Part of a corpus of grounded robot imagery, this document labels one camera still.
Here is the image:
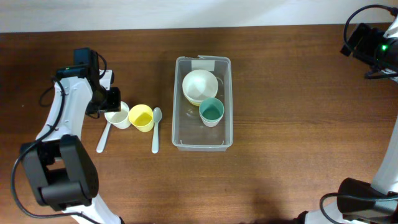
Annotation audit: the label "pale plastic fork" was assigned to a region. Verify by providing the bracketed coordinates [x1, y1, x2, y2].
[96, 122, 111, 153]

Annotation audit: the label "pale plastic spoon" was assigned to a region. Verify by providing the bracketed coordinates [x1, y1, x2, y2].
[151, 107, 162, 154]

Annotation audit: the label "yellow plastic cup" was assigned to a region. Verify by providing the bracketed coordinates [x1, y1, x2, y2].
[128, 104, 154, 133]

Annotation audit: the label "teal plastic cup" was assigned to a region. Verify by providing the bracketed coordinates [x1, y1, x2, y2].
[199, 98, 224, 123]

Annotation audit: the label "pink plastic cup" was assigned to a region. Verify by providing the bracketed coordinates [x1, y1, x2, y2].
[201, 117, 221, 128]

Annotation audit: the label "clear plastic container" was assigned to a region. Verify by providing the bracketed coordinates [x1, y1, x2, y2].
[172, 55, 233, 152]

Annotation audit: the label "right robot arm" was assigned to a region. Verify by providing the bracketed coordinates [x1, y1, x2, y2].
[284, 60, 397, 210]

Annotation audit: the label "white plastic bowl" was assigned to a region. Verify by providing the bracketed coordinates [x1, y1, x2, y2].
[182, 70, 218, 101]

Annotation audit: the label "yellow plastic bowl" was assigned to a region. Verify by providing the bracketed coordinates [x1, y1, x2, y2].
[185, 95, 202, 106]

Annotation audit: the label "white plastic cup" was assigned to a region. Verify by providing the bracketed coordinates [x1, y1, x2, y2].
[104, 101, 131, 129]

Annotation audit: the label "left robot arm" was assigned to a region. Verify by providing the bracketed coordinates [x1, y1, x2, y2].
[13, 48, 123, 223]

